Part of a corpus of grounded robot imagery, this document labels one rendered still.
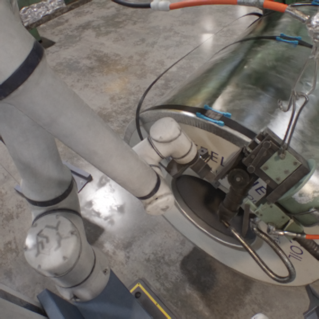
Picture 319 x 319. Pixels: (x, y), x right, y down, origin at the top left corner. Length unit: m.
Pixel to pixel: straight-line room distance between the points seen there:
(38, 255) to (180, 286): 1.41
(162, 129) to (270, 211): 0.37
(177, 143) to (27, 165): 0.41
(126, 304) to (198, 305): 1.12
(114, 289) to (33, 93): 0.70
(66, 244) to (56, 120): 0.38
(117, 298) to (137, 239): 1.28
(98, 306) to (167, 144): 0.56
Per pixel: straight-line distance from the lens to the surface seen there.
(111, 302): 0.95
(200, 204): 1.64
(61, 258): 0.74
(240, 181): 0.75
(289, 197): 0.70
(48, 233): 0.78
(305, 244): 0.83
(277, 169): 0.70
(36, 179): 0.76
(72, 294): 0.95
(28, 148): 0.68
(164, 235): 2.18
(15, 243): 2.60
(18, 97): 0.44
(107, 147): 0.54
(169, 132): 0.76
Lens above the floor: 1.97
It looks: 47 degrees down
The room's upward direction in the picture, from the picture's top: 10 degrees counter-clockwise
